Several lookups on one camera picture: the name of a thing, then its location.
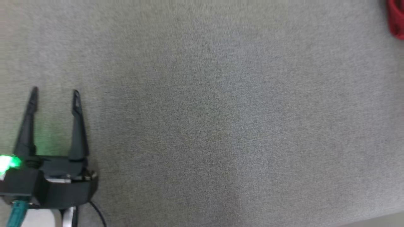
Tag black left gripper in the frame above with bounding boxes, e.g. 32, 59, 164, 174
0, 87, 98, 209

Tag red shorts with Bulls print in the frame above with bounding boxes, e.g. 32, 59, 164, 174
387, 0, 404, 40

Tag left camera cable teal plug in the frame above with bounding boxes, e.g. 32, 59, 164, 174
6, 200, 29, 227

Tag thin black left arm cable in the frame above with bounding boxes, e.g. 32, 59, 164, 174
89, 201, 107, 227

